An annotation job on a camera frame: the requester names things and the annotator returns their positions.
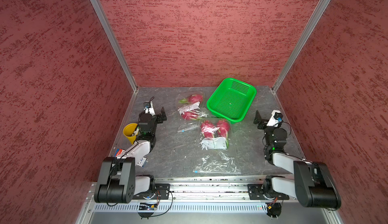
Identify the clear zip-top bag front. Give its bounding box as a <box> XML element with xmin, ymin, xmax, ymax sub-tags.
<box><xmin>193</xmin><ymin>118</ymin><xmax>241</xmax><ymax>175</ymax></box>

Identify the clear zip-top bag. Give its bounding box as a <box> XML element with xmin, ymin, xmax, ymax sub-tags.
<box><xmin>193</xmin><ymin>118</ymin><xmax>241</xmax><ymax>175</ymax></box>
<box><xmin>175</xmin><ymin>91</ymin><xmax>209</xmax><ymax>133</ymax></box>

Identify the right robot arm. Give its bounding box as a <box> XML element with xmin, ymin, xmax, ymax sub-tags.
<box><xmin>254</xmin><ymin>110</ymin><xmax>342</xmax><ymax>210</ymax></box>

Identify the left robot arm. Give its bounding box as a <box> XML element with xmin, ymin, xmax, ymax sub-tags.
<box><xmin>94</xmin><ymin>108</ymin><xmax>167</xmax><ymax>206</ymax></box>

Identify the clear zip-top bag rear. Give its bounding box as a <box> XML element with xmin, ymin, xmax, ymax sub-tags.
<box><xmin>175</xmin><ymin>91</ymin><xmax>209</xmax><ymax>133</ymax></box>

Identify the rear bag lower dragon fruit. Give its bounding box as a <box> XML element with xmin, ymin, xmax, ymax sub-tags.
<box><xmin>181</xmin><ymin>110</ymin><xmax>203</xmax><ymax>120</ymax></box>

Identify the bag dragon fruit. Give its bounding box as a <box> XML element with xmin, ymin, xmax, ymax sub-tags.
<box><xmin>179</xmin><ymin>94</ymin><xmax>203</xmax><ymax>104</ymax></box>
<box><xmin>181</xmin><ymin>110</ymin><xmax>203</xmax><ymax>120</ymax></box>

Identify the rear bag upper dragon fruit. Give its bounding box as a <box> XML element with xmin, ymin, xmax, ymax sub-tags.
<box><xmin>179</xmin><ymin>94</ymin><xmax>203</xmax><ymax>104</ymax></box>

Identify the white paper card rear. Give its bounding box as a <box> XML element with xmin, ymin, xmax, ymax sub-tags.
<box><xmin>178</xmin><ymin>102</ymin><xmax>200</xmax><ymax>114</ymax></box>

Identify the white paper card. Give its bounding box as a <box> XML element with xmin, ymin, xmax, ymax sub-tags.
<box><xmin>178</xmin><ymin>102</ymin><xmax>200</xmax><ymax>114</ymax></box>
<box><xmin>200</xmin><ymin>137</ymin><xmax>228</xmax><ymax>150</ymax></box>

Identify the yellow cup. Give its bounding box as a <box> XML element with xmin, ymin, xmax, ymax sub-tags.
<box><xmin>123</xmin><ymin>123</ymin><xmax>139</xmax><ymax>145</ymax></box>

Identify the green plastic basket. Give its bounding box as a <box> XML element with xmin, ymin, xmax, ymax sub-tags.
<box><xmin>207</xmin><ymin>78</ymin><xmax>257</xmax><ymax>124</ymax></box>

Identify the white paper card front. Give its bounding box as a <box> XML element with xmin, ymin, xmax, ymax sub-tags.
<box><xmin>200</xmin><ymin>137</ymin><xmax>228</xmax><ymax>150</ymax></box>

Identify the left corner aluminium profile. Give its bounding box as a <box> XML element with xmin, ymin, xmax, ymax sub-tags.
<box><xmin>89</xmin><ymin>0</ymin><xmax>138</xmax><ymax>93</ymax></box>

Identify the corner aluminium profile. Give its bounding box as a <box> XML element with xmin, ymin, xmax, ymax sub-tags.
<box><xmin>89</xmin><ymin>0</ymin><xmax>138</xmax><ymax>93</ymax></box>
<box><xmin>272</xmin><ymin>0</ymin><xmax>331</xmax><ymax>94</ymax></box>

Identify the right corner aluminium profile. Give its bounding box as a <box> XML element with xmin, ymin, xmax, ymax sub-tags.
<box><xmin>272</xmin><ymin>0</ymin><xmax>331</xmax><ymax>94</ymax></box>

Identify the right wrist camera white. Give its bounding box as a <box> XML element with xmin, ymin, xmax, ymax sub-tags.
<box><xmin>266</xmin><ymin>110</ymin><xmax>283</xmax><ymax>128</ymax></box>

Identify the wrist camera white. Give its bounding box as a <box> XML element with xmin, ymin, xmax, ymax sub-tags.
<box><xmin>143</xmin><ymin>101</ymin><xmax>155</xmax><ymax>115</ymax></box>
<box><xmin>266</xmin><ymin>110</ymin><xmax>283</xmax><ymax>128</ymax></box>

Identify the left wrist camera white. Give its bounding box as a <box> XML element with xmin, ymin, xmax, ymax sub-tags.
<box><xmin>143</xmin><ymin>101</ymin><xmax>155</xmax><ymax>115</ymax></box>

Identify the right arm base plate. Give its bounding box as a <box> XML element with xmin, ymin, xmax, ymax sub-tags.
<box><xmin>247</xmin><ymin>184</ymin><xmax>290</xmax><ymax>201</ymax></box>

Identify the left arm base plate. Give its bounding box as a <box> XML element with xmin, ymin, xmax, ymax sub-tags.
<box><xmin>133</xmin><ymin>183</ymin><xmax>171</xmax><ymax>201</ymax></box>

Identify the aluminium rail frame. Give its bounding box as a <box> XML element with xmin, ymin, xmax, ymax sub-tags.
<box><xmin>77</xmin><ymin>175</ymin><xmax>342</xmax><ymax>224</ymax></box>

